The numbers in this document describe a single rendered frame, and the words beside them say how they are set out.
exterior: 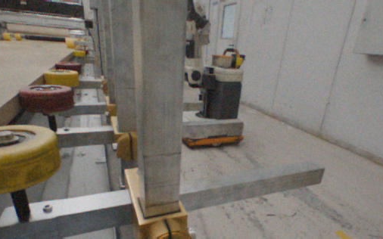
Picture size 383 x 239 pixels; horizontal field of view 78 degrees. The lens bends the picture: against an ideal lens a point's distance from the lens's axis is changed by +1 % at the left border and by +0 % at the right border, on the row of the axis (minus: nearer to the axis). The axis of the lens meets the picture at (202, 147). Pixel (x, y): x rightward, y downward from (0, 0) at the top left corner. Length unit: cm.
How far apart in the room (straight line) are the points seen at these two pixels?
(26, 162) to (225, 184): 22
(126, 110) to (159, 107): 26
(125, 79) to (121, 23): 9
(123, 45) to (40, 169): 26
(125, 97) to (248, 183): 26
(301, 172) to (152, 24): 31
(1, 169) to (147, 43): 15
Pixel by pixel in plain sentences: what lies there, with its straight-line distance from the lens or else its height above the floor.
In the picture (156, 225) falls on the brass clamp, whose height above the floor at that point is 83.
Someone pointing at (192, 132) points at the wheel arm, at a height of 81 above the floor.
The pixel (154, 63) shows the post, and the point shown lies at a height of 98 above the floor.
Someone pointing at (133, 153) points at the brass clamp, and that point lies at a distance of 46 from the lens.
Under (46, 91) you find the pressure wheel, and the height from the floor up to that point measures 91.
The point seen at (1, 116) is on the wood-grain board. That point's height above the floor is 89.
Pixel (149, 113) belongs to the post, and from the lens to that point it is 20.
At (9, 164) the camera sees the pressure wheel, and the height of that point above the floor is 90.
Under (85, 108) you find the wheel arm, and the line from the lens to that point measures 76.
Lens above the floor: 99
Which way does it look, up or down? 23 degrees down
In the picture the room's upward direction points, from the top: 5 degrees clockwise
